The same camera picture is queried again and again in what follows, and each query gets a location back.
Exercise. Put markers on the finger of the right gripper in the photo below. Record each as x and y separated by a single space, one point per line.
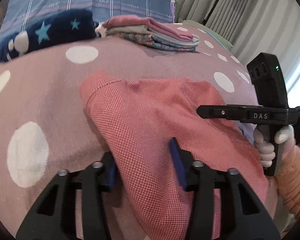
222 112

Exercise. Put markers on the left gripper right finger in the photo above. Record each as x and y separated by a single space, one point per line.
243 216

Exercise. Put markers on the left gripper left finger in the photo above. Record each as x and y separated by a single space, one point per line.
52 216

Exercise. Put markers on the pink children's shirt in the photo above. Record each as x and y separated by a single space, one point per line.
138 119

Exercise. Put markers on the stack of folded patterned clothes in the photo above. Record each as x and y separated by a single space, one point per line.
142 35

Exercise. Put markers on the right hand white glove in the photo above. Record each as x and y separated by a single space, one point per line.
285 137

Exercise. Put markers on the pink polka dot duvet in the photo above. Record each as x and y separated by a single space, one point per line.
42 123

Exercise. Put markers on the grey pleated curtain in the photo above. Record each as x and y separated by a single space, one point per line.
252 26

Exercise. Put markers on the green pillow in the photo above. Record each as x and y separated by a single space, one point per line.
222 41

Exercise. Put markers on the pink folded garment on stack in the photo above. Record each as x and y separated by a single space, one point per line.
132 20

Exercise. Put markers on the blue plaid pillow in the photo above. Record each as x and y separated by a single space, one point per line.
22 13

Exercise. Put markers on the navy star plush garment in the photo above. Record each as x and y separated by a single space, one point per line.
64 27

